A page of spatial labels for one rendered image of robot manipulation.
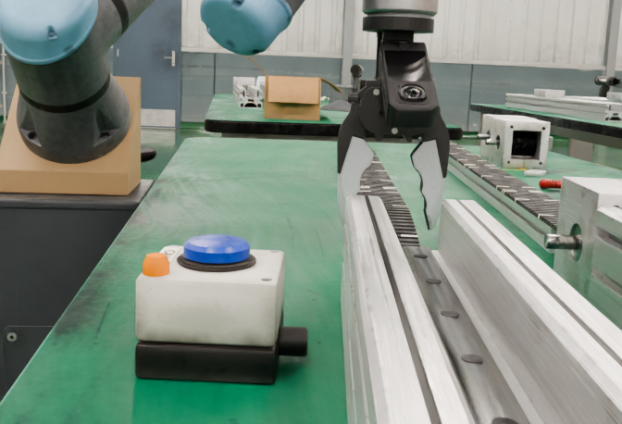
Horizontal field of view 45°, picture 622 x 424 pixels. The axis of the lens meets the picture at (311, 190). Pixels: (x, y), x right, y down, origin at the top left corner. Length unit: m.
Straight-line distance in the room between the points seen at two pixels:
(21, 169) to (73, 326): 0.55
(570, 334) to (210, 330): 0.21
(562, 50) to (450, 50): 1.81
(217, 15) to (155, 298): 0.34
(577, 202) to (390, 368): 0.42
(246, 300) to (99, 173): 0.64
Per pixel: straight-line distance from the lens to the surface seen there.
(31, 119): 1.04
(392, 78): 0.69
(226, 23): 0.70
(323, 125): 2.56
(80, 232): 1.01
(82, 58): 0.94
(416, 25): 0.73
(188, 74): 11.49
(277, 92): 2.65
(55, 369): 0.47
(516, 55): 12.29
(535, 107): 4.43
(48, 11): 0.91
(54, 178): 1.05
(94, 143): 1.03
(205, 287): 0.42
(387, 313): 0.29
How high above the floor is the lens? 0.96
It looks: 9 degrees down
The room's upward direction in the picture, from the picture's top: 2 degrees clockwise
